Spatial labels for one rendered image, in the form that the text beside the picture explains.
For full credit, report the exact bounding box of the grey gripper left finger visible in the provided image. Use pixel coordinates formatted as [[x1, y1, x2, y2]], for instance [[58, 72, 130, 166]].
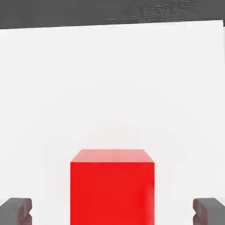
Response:
[[0, 197, 33, 225]]

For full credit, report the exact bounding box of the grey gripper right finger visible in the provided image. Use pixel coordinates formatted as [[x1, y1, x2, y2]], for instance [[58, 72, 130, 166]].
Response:
[[192, 197, 225, 225]]

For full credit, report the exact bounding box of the small red cube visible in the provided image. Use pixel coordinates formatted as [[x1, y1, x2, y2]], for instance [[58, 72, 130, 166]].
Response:
[[70, 149, 156, 225]]

